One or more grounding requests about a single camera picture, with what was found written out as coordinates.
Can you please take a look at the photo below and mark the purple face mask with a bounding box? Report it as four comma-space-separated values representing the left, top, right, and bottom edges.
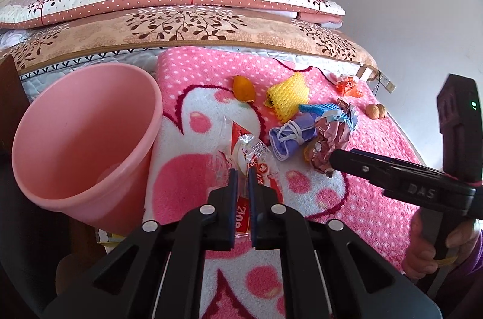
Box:
269, 113, 321, 162

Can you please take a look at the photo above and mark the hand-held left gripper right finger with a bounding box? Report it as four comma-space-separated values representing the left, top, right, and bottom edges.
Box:
249, 165, 442, 319

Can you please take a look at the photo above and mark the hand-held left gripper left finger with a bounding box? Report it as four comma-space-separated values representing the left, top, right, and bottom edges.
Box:
42, 168, 239, 319

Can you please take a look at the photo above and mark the yellow foam fruit net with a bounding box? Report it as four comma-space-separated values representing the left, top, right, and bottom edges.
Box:
265, 73, 311, 123

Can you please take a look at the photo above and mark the person's right hand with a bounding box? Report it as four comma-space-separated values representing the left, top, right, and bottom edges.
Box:
402, 210, 483, 281

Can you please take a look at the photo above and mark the orange red wrapper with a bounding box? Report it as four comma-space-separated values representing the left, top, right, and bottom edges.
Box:
336, 75, 363, 97

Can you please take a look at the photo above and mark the brown wooden cabinet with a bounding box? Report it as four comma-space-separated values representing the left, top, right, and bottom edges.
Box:
0, 55, 29, 154

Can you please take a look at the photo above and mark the clear wrapper with red label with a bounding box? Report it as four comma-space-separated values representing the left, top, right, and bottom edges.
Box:
215, 117, 282, 233

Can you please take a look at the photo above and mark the white wall socket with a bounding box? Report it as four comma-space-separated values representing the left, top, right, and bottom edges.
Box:
379, 75, 397, 93

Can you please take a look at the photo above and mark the pink dotted fleece blanket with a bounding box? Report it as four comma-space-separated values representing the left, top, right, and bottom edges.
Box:
145, 47, 425, 319

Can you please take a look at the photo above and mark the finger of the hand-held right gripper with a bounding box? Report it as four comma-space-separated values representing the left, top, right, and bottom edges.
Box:
330, 148, 446, 192

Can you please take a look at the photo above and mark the brown wrapper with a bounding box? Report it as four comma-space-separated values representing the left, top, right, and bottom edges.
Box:
304, 98, 357, 178

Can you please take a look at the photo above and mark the beige floral blanket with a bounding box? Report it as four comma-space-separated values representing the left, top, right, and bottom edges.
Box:
0, 6, 378, 76

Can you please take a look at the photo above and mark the blue mesh strip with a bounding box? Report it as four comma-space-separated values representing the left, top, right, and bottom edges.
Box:
299, 103, 359, 131

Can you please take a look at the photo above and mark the pink plastic bin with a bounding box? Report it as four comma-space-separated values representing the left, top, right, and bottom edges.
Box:
11, 63, 164, 240

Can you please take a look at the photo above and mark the orange peel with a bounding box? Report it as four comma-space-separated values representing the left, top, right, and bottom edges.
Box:
232, 75, 255, 104

